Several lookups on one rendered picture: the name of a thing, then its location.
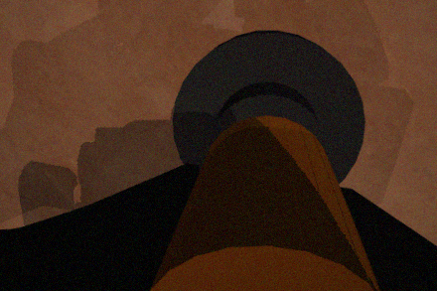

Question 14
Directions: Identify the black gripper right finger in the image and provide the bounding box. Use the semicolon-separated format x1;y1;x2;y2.
341;187;437;291

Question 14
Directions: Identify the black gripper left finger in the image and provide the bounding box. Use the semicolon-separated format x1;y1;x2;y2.
0;163;200;291

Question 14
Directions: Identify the orange cylindrical knob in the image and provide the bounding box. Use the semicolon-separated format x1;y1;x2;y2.
150;115;380;291

